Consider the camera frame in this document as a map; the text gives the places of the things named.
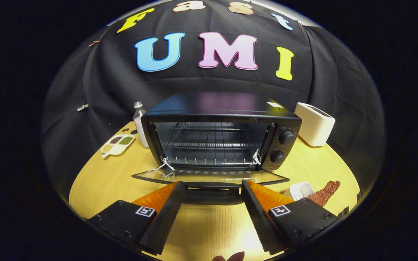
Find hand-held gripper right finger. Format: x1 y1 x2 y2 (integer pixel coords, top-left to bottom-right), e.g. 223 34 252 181
241 180 340 254

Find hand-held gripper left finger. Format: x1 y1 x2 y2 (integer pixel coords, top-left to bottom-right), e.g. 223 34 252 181
87 181 186 255

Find red-brown grilled meat piece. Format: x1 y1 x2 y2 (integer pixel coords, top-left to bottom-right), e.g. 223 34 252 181
307 181 341 207

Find black toaster oven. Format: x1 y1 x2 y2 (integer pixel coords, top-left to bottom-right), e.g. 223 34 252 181
132 91 302 199

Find cream white toaster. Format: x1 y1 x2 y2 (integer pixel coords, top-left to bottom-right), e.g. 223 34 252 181
295 102 336 147

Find white ridged rectangular plate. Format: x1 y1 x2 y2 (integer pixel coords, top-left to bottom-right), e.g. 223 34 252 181
283 181 315 202

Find white divided spice dish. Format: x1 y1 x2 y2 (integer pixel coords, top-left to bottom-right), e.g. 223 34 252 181
100 134 136 158

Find clear plastic bottle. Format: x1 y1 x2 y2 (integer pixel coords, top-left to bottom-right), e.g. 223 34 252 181
134 101 149 148

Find black backdrop cloth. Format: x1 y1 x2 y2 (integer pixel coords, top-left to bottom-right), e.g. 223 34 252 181
41 0 385 203

